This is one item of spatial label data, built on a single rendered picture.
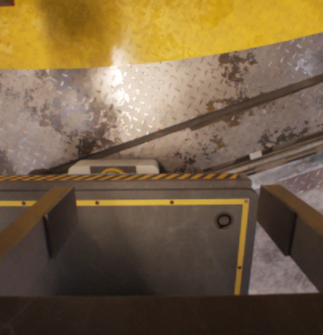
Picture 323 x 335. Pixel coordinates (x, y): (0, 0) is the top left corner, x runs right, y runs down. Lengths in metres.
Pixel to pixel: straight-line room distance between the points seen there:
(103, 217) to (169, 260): 0.18
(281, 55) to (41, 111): 0.78
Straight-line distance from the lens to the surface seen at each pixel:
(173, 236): 0.57
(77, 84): 0.85
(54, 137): 0.88
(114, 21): 0.85
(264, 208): 0.17
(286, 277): 1.17
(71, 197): 0.16
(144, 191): 0.52
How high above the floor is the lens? 0.80
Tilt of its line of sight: 74 degrees down
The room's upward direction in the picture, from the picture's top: 179 degrees clockwise
